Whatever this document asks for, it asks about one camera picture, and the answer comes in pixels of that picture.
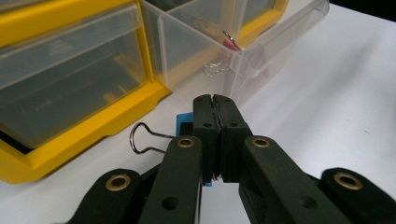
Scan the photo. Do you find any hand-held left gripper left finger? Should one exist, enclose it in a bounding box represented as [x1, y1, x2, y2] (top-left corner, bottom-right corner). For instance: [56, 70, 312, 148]
[138, 93, 222, 224]

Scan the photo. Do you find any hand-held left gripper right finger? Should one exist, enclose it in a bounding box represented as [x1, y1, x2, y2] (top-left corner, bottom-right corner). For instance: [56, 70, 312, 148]
[214, 93, 353, 224]

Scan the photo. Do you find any blue binder clip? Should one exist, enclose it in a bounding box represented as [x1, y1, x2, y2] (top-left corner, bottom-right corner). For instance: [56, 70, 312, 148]
[129, 111, 215, 189]

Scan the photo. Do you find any yellow black organizer cabinet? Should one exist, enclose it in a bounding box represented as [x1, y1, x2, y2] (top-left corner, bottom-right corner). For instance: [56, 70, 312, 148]
[0, 0, 290, 185]

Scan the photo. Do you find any clear plastic drawer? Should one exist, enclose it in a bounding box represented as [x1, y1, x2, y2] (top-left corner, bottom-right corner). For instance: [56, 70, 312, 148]
[139, 0, 331, 108]

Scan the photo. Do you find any pink binder clip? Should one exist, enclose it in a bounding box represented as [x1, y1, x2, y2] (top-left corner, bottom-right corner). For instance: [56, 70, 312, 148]
[220, 30, 243, 52]

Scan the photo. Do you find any white table cover board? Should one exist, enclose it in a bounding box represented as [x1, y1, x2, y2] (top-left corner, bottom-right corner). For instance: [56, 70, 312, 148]
[0, 3, 396, 224]

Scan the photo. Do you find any grid of clear organizer drawers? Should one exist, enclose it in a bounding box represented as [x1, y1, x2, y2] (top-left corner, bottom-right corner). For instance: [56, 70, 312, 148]
[0, 0, 278, 151]

